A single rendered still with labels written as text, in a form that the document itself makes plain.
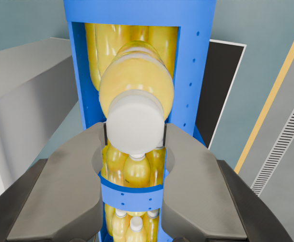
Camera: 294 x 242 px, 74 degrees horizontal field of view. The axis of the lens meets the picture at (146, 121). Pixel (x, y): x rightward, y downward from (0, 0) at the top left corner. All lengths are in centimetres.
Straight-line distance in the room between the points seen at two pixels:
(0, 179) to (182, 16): 59
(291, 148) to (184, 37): 220
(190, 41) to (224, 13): 131
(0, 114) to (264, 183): 248
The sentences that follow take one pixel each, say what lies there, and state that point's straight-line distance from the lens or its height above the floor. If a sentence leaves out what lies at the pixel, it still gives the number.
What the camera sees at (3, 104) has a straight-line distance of 64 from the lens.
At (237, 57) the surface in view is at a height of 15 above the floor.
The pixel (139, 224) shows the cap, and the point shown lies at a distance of 67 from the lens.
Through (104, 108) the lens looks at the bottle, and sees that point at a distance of 16.
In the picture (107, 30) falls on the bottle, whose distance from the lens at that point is 40.
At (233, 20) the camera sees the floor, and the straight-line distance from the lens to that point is 167.
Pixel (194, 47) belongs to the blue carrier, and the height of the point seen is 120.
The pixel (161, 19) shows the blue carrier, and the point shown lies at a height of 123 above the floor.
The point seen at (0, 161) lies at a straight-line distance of 65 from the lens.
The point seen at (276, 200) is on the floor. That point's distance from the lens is 295.
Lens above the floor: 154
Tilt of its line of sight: 61 degrees down
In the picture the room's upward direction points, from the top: 177 degrees clockwise
